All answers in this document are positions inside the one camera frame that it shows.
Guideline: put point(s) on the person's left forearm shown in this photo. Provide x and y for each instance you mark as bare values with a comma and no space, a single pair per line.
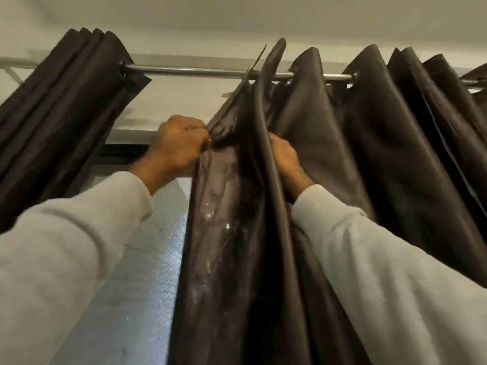
64,262

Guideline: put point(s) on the dark brown curtain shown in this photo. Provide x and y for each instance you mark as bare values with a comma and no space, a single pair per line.
64,110
342,148

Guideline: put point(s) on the silver curtain rod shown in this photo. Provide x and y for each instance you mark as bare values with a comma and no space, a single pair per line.
190,70

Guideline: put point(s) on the person's right forearm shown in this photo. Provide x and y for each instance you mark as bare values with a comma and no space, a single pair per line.
399,281

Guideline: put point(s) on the person's left hand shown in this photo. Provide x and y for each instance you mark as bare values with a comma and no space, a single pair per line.
179,148

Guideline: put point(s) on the person's right hand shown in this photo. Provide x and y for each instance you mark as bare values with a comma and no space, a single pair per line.
289,167

